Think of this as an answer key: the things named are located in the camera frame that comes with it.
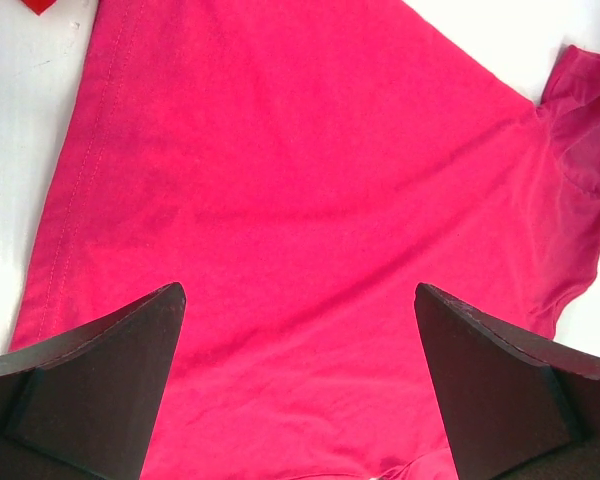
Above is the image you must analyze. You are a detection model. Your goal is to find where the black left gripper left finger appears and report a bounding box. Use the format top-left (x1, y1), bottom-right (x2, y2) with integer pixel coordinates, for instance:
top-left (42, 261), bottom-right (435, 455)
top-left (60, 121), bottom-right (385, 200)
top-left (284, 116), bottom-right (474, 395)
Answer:
top-left (0, 283), bottom-right (186, 479)

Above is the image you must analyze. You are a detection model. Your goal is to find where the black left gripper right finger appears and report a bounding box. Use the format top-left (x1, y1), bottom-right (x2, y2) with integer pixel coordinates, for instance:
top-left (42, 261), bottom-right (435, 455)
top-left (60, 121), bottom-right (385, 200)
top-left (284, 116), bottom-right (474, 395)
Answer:
top-left (415, 284), bottom-right (600, 479)

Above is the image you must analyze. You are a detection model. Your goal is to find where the crimson pink t shirt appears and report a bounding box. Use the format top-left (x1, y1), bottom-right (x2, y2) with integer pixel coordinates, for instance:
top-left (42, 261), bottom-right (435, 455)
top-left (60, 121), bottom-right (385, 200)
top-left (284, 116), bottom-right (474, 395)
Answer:
top-left (11, 1), bottom-right (600, 479)

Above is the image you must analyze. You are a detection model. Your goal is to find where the folded red t shirt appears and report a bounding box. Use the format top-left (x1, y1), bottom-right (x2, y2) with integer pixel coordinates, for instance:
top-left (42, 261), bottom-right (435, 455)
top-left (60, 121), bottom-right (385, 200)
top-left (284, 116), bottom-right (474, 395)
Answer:
top-left (22, 0), bottom-right (56, 16)

